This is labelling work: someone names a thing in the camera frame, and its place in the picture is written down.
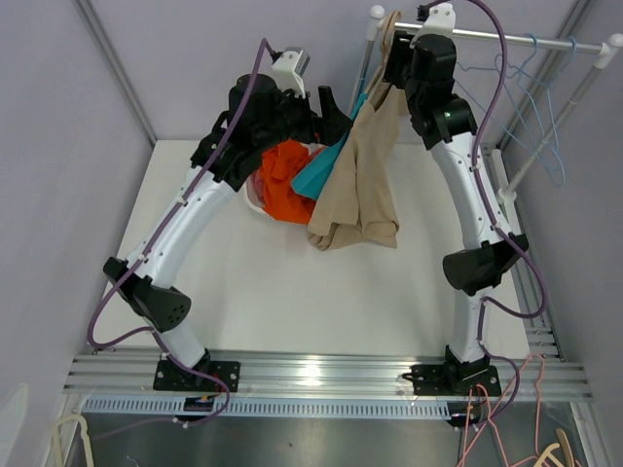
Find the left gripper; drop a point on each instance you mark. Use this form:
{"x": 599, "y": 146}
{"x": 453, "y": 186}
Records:
{"x": 327, "y": 129}

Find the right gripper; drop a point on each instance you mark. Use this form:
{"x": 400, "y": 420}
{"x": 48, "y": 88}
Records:
{"x": 400, "y": 53}

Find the orange t shirt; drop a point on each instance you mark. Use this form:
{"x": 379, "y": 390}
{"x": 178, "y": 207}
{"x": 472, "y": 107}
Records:
{"x": 280, "y": 165}

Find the beige t shirt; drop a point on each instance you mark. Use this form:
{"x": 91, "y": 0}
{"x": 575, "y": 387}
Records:
{"x": 356, "y": 203}

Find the blue wire hanger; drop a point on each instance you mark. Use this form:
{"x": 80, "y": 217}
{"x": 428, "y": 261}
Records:
{"x": 546, "y": 150}
{"x": 517, "y": 78}

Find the pink t shirt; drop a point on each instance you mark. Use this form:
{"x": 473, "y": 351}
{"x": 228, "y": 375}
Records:
{"x": 256, "y": 189}

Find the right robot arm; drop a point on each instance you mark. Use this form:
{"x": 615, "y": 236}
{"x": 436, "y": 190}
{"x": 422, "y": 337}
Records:
{"x": 423, "y": 66}

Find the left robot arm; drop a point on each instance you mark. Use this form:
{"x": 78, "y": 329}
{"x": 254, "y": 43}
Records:
{"x": 260, "y": 115}

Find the teal t shirt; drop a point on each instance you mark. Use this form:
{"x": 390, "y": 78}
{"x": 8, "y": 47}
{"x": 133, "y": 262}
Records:
{"x": 311, "y": 180}

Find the pink hanger on floor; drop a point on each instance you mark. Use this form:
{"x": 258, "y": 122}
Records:
{"x": 505, "y": 400}

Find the wooden hanger on floor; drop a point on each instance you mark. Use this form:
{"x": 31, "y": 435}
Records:
{"x": 559, "y": 454}

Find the cream hanger on floor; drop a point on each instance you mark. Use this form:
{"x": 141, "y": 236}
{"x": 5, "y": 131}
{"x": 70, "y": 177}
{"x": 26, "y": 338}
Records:
{"x": 63, "y": 431}

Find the white plastic basket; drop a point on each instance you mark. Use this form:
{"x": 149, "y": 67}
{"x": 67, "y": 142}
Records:
{"x": 260, "y": 211}

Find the metal clothes rack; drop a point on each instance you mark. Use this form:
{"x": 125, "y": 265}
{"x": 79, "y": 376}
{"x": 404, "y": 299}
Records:
{"x": 605, "y": 52}

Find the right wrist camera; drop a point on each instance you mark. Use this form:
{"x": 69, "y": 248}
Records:
{"x": 438, "y": 20}

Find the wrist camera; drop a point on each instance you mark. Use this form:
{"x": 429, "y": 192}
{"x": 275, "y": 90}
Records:
{"x": 438, "y": 20}
{"x": 288, "y": 69}

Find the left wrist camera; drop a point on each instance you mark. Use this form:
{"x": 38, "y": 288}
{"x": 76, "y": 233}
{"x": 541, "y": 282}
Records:
{"x": 288, "y": 69}

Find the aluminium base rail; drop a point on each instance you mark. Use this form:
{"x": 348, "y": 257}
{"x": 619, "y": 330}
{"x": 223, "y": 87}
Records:
{"x": 263, "y": 384}

